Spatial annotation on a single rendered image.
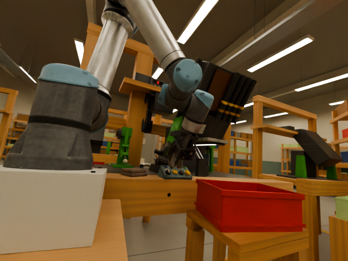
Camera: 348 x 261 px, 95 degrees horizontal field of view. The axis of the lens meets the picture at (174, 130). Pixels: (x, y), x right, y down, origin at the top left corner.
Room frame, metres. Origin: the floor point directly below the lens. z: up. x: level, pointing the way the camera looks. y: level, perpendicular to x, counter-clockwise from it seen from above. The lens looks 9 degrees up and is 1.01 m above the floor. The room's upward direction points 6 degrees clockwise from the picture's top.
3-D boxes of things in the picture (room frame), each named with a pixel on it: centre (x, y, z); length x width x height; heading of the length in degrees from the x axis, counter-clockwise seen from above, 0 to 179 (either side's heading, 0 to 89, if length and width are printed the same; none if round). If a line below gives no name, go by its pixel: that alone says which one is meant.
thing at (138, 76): (1.24, 0.29, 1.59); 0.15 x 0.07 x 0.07; 116
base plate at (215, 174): (1.17, -0.07, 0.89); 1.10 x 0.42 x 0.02; 116
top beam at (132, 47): (1.44, 0.06, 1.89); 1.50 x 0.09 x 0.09; 116
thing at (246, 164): (6.55, -2.40, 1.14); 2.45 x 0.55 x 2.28; 113
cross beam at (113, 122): (1.50, 0.10, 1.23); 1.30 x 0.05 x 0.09; 116
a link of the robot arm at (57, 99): (0.37, 0.26, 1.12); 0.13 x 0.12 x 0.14; 12
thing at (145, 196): (0.91, -0.19, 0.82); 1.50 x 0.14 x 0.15; 116
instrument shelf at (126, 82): (1.40, 0.05, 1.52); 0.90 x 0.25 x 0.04; 116
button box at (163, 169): (0.82, -0.03, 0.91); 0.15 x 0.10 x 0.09; 116
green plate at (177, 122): (1.08, -0.03, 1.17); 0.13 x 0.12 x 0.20; 116
